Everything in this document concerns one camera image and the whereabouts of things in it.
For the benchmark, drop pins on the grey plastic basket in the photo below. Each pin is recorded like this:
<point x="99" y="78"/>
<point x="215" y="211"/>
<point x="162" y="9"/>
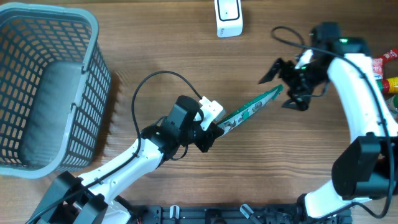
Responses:
<point x="54" y="89"/>

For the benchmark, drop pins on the red stick sachet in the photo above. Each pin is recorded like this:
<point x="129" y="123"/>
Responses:
<point x="388" y="56"/>

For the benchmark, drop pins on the red sriracha bottle green cap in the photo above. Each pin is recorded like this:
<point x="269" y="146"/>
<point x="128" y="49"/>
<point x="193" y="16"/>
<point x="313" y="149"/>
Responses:
<point x="388" y="86"/>

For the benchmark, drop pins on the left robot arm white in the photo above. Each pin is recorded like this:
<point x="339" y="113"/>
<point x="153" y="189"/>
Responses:
<point x="92" y="197"/>

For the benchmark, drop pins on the green lid jar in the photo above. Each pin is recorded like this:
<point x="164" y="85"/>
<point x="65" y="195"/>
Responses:
<point x="392" y="106"/>

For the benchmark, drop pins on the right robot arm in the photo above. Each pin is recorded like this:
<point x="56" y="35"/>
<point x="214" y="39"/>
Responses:
<point x="367" y="169"/>

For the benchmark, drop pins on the green glove package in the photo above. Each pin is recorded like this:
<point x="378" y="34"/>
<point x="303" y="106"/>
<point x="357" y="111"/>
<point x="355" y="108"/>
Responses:
<point x="247" y="110"/>

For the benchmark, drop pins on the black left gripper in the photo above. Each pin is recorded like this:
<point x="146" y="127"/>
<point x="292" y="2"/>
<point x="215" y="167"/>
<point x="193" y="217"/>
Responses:
<point x="213" y="132"/>

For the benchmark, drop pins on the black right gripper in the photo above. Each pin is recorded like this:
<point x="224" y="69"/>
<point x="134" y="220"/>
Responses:
<point x="301" y="97"/>

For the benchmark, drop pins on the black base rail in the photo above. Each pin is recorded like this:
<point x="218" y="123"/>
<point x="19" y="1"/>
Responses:
<point x="269" y="214"/>

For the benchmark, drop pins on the small red white box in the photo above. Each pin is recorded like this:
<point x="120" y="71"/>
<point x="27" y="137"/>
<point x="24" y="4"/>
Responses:
<point x="377" y="64"/>

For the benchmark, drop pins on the white barcode scanner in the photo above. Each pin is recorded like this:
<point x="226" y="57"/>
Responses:
<point x="229" y="18"/>

